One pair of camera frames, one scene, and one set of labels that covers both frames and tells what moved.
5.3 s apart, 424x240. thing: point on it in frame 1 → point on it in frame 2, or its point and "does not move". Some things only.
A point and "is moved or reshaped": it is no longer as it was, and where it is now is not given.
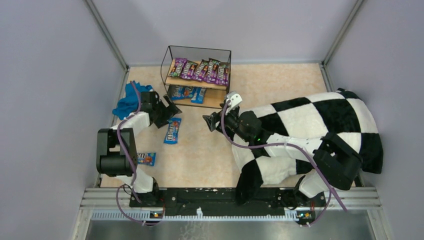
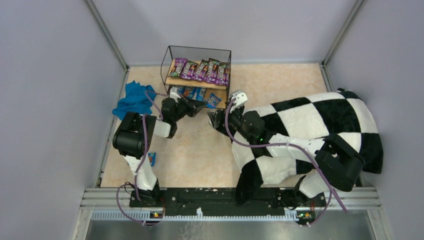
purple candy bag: [180, 64] does not move
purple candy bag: [189, 70] does not move
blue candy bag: [172, 132] is moved or reshaped
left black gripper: [163, 110] → [188, 106]
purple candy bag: [200, 70] does not move
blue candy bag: [148, 158] does not move
